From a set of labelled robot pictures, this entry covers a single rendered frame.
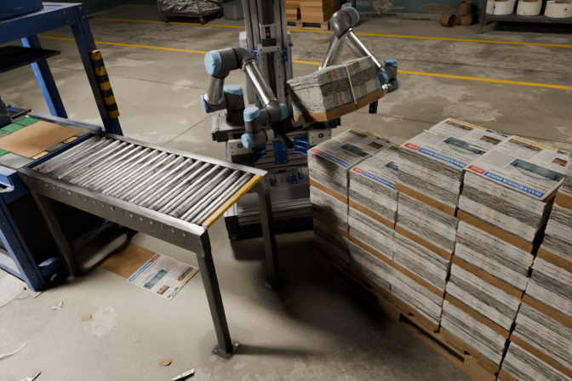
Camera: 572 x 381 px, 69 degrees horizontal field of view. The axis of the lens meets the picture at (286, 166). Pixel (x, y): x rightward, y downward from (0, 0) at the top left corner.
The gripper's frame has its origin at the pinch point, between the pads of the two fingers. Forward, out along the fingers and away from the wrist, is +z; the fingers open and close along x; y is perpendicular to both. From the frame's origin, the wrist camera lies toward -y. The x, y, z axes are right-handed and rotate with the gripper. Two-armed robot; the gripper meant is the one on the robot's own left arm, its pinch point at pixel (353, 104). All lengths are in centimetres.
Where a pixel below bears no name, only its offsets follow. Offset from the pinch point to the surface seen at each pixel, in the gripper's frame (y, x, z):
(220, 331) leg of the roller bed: -83, -9, 112
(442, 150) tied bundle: -19, 71, 21
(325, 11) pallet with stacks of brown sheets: 104, -451, -371
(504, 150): -24, 87, 6
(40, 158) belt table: 21, -105, 152
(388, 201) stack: -41, 43, 30
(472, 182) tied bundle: -29, 87, 28
